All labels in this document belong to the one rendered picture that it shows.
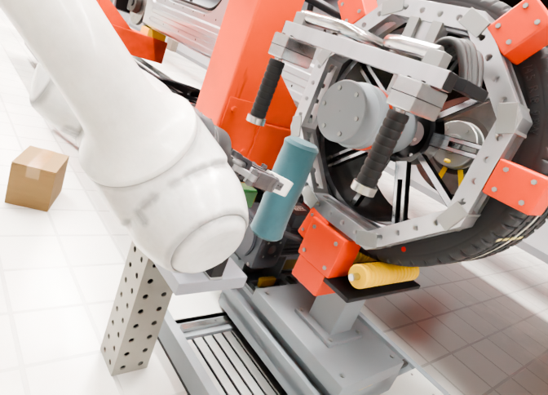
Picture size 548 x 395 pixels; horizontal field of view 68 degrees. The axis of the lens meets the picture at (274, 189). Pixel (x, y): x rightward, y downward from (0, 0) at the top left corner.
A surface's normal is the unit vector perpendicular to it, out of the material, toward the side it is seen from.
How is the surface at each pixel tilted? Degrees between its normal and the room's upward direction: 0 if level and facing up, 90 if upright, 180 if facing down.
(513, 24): 90
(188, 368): 90
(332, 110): 90
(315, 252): 90
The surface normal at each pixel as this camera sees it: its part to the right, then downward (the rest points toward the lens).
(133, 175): -0.04, 0.01
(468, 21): -0.73, -0.07
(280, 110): 0.58, 0.46
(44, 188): 0.21, 0.39
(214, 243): 0.56, 0.69
